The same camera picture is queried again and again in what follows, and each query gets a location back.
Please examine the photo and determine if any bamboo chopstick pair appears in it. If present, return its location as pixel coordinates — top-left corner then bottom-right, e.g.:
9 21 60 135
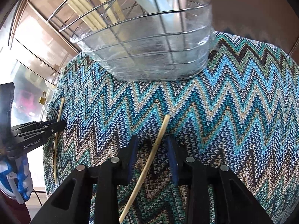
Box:
79 0 106 29
63 0 100 31

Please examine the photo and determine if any left blue white gloved hand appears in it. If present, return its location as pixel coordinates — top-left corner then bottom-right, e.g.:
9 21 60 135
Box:
1 155 33 204

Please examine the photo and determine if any zigzag knitted cloth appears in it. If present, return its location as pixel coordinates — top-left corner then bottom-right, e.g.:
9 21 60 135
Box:
43 32 298 223

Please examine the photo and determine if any bamboo chopstick in basket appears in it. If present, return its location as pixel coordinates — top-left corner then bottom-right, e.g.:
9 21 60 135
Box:
100 0 127 23

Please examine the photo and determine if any wire utensil basket with liner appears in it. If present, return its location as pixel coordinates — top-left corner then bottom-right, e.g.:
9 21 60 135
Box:
48 0 214 81

